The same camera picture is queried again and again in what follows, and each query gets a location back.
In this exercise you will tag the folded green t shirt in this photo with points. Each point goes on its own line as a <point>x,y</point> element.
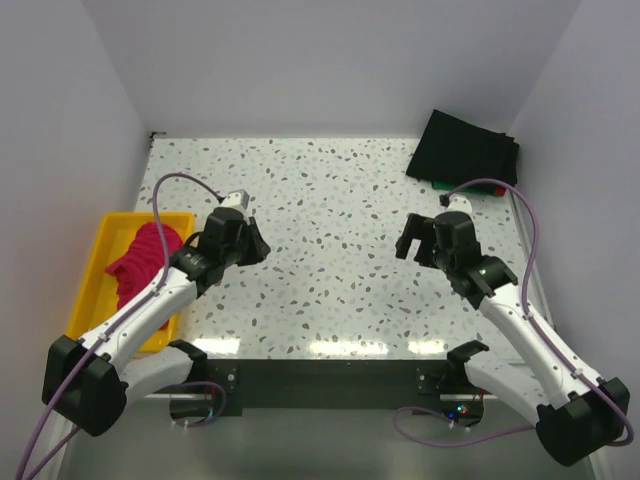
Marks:
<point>482,189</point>

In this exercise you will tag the magenta t shirt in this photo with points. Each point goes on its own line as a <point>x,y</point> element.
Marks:
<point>134,270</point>

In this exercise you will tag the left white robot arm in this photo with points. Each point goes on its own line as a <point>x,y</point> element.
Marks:
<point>91,380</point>

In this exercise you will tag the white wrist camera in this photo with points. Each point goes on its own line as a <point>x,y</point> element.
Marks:
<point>237,200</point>
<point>456,203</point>

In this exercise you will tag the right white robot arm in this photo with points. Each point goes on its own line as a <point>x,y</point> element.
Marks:
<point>573,409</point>

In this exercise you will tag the yellow plastic tray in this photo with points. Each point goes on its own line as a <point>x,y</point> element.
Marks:
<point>97,296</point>

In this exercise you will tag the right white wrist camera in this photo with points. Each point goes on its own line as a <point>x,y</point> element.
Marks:
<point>456,203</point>

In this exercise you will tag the folded black t shirt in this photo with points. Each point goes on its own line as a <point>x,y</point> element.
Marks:
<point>452,152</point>

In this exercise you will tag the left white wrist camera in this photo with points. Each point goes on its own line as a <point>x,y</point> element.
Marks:
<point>237,200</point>

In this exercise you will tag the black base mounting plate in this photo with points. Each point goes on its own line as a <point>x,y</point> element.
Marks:
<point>360,384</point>

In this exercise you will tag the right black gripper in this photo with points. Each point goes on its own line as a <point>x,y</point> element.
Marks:
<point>417,240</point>

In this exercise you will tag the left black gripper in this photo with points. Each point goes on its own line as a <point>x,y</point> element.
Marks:
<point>255,242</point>

